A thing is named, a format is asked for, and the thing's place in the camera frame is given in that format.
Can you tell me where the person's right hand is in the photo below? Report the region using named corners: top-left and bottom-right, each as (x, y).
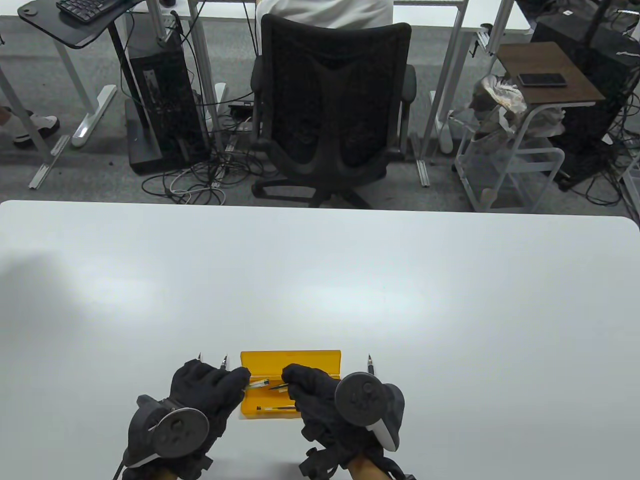
top-left (281, 363), bottom-right (403, 480)

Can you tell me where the person's left hand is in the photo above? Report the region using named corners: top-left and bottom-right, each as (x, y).
top-left (120, 359), bottom-right (252, 480)

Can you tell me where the yellow pen case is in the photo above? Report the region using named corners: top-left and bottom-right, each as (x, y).
top-left (240, 350), bottom-right (342, 418)

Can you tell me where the person's right forearm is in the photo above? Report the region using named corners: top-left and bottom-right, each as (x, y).
top-left (347, 455), bottom-right (381, 480)

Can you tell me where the grey left hand controller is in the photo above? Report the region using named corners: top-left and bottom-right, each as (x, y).
top-left (122, 394), bottom-right (210, 471)

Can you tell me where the white rolling cart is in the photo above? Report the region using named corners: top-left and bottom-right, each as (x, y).
top-left (452, 107), bottom-right (566, 213)

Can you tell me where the black computer tower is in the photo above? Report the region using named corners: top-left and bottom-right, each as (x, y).
top-left (127, 37), bottom-right (211, 163)

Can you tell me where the black mesh office chair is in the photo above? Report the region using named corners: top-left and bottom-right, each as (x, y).
top-left (249, 14), bottom-right (418, 210)

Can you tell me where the white desk with T-foot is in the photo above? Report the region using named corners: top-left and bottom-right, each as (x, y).
top-left (0, 14), bottom-right (118, 190)

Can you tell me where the crumpled plastic bag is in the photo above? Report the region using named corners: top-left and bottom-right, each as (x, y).
top-left (469, 74), bottom-right (566, 146)

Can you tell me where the black smartphone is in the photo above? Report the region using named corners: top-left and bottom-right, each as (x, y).
top-left (517, 73), bottom-right (568, 88)

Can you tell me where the black standing desk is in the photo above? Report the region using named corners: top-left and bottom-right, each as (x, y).
top-left (17, 0), bottom-right (163, 175)

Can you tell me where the black keyboard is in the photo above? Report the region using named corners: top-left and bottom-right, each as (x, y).
top-left (56, 0), bottom-right (128, 25)

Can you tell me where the brown top side table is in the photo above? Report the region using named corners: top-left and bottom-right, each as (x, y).
top-left (497, 41), bottom-right (607, 151)

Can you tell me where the black equipment case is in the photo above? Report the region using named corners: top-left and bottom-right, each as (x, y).
top-left (530, 10), bottom-right (640, 191)

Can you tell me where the tangle of floor cables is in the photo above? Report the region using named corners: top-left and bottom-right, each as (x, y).
top-left (141, 150), bottom-right (278, 206)

